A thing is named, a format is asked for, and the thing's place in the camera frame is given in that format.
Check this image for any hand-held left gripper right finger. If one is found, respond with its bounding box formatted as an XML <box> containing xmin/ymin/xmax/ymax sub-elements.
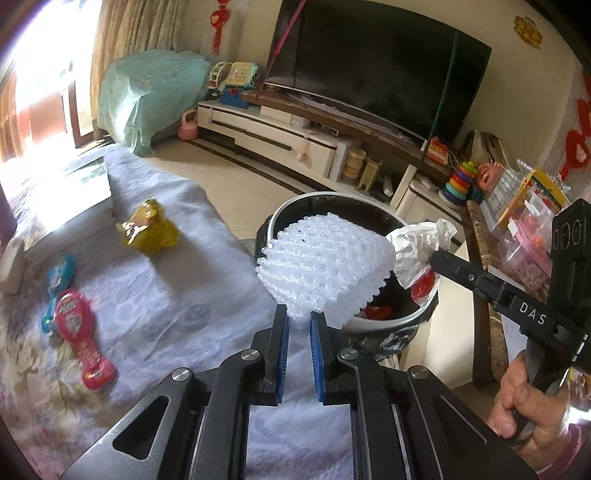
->
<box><xmin>310</xmin><ymin>314</ymin><xmax>539</xmax><ymax>480</ymax></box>

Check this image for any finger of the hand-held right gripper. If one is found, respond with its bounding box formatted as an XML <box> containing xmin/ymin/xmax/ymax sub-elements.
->
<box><xmin>430</xmin><ymin>250</ymin><xmax>514</xmax><ymax>305</ymax></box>

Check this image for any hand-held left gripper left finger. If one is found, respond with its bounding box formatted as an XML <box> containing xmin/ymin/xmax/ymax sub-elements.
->
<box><xmin>60</xmin><ymin>304</ymin><xmax>291</xmax><ymax>480</ymax></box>

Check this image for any white plastic bag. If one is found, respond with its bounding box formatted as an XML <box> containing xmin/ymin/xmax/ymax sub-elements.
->
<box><xmin>385</xmin><ymin>219</ymin><xmax>458</xmax><ymax>305</ymax></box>

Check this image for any white foam fruit net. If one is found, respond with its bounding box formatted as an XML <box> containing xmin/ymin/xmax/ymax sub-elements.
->
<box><xmin>255</xmin><ymin>211</ymin><xmax>397</xmax><ymax>329</ymax></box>

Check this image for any white bin with black bag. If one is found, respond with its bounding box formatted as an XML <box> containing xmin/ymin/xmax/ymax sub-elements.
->
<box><xmin>252</xmin><ymin>191</ymin><xmax>439</xmax><ymax>365</ymax></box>

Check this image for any person's right hand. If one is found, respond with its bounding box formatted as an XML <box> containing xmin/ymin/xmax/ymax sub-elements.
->
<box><xmin>489</xmin><ymin>353</ymin><xmax>573</xmax><ymax>439</ymax></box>

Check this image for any pink clear storage box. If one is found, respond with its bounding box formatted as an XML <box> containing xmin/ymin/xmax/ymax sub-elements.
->
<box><xmin>496</xmin><ymin>222</ymin><xmax>555</xmax><ymax>291</ymax></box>

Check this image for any clear plastic organizer box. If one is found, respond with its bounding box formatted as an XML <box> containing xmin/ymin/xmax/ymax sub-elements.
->
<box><xmin>489</xmin><ymin>159</ymin><xmax>532</xmax><ymax>227</ymax></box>

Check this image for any pink plastic toy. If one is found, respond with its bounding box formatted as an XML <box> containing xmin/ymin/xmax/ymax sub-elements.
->
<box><xmin>475</xmin><ymin>162</ymin><xmax>506</xmax><ymax>195</ymax></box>

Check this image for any floral purple tablecloth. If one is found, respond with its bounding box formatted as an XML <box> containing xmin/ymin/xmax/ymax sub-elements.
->
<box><xmin>0</xmin><ymin>145</ymin><xmax>356</xmax><ymax>480</ymax></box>

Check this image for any yellow printed box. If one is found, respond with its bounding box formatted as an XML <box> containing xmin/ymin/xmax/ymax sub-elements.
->
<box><xmin>522</xmin><ymin>168</ymin><xmax>571</xmax><ymax>217</ymax></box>

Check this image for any red yellow toy piano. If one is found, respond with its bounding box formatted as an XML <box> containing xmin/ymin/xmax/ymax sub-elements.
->
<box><xmin>425</xmin><ymin>136</ymin><xmax>451</xmax><ymax>164</ymax></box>

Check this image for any beige grater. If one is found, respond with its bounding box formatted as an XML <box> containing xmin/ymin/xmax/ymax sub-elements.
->
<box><xmin>358</xmin><ymin>157</ymin><xmax>384</xmax><ymax>192</ymax></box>

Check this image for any yellow jar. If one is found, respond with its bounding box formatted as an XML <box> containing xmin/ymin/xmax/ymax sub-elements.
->
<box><xmin>342</xmin><ymin>148</ymin><xmax>365</xmax><ymax>181</ymax></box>

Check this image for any yellow snack wrapper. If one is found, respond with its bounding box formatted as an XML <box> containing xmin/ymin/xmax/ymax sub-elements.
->
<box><xmin>116</xmin><ymin>199</ymin><xmax>181</xmax><ymax>256</ymax></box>

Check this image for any red candy package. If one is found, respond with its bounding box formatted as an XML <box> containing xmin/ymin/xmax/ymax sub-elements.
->
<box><xmin>53</xmin><ymin>288</ymin><xmax>116</xmax><ymax>393</ymax></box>

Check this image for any white TV cabinet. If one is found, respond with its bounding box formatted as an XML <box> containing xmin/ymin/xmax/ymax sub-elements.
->
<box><xmin>196</xmin><ymin>90</ymin><xmax>467</xmax><ymax>222</ymax></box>

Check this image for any black flat television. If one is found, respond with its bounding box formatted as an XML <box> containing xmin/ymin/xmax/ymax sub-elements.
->
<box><xmin>265</xmin><ymin>0</ymin><xmax>492</xmax><ymax>151</ymax></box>

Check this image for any blue candy package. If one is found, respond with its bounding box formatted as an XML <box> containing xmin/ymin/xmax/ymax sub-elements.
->
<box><xmin>41</xmin><ymin>253</ymin><xmax>77</xmax><ymax>334</ymax></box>

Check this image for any pink kettlebell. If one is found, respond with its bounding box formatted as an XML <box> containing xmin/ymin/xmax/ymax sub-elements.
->
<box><xmin>178</xmin><ymin>109</ymin><xmax>199</xmax><ymax>140</ymax></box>

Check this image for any hardcover picture book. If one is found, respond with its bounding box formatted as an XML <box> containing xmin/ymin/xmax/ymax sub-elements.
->
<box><xmin>21</xmin><ymin>154</ymin><xmax>115</xmax><ymax>254</ymax></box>

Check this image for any blue toy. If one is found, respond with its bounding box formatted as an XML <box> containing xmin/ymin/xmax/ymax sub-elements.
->
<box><xmin>219</xmin><ymin>90</ymin><xmax>252</xmax><ymax>109</ymax></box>

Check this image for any toy cash register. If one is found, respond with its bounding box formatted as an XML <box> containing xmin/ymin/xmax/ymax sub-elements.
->
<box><xmin>226</xmin><ymin>62</ymin><xmax>264</xmax><ymax>88</ymax></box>

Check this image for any white green toy basket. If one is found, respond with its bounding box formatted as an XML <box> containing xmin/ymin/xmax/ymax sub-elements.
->
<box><xmin>208</xmin><ymin>62</ymin><xmax>232</xmax><ymax>90</ymax></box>

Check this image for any teal cloth cover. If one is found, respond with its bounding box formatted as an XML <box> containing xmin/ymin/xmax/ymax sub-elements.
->
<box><xmin>97</xmin><ymin>50</ymin><xmax>213</xmax><ymax>157</ymax></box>

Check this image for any beige patterned curtain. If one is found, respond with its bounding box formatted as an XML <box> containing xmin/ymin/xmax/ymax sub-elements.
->
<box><xmin>90</xmin><ymin>0</ymin><xmax>199</xmax><ymax>93</ymax></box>

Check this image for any rainbow stacking ring toy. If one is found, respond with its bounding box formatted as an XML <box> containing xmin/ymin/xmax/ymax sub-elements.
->
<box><xmin>438</xmin><ymin>161</ymin><xmax>478</xmax><ymax>204</ymax></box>

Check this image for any red paper wall decoration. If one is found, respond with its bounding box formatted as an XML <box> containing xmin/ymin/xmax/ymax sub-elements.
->
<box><xmin>561</xmin><ymin>97</ymin><xmax>591</xmax><ymax>181</ymax></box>

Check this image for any round paper wall decal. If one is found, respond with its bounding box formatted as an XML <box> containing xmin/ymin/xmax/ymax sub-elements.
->
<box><xmin>514</xmin><ymin>16</ymin><xmax>543</xmax><ymax>47</ymax></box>

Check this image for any wooden balcony door frame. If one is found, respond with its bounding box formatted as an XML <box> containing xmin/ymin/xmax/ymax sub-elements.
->
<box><xmin>0</xmin><ymin>55</ymin><xmax>100</xmax><ymax>162</ymax></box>

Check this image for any red hanging ornament string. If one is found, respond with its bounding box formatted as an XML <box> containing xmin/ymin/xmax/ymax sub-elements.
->
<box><xmin>210</xmin><ymin>0</ymin><xmax>232</xmax><ymax>56</ymax></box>

